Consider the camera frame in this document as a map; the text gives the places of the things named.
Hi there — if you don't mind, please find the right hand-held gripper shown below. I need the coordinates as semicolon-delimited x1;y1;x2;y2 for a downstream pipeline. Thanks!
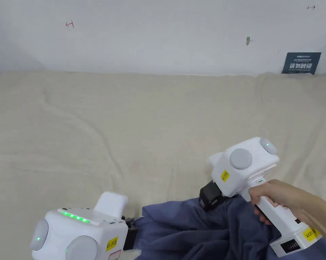
199;136;323;258

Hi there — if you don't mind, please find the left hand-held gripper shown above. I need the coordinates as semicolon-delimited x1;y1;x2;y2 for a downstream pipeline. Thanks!
29;191;139;260

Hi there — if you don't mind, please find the dark blue garment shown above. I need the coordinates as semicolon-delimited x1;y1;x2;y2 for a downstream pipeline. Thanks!
133;194;282;260

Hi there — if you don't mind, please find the person's right forearm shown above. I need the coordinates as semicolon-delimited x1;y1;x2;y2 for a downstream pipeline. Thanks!
305;191;326;236

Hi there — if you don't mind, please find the person's right hand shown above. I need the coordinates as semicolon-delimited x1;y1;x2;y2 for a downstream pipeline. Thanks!
248;179;311;226

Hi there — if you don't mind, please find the bed with beige sheet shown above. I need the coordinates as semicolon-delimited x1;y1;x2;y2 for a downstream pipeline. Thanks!
0;70;326;260

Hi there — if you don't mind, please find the dark sign card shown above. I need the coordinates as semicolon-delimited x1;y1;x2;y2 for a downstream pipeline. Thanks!
281;52;322;75

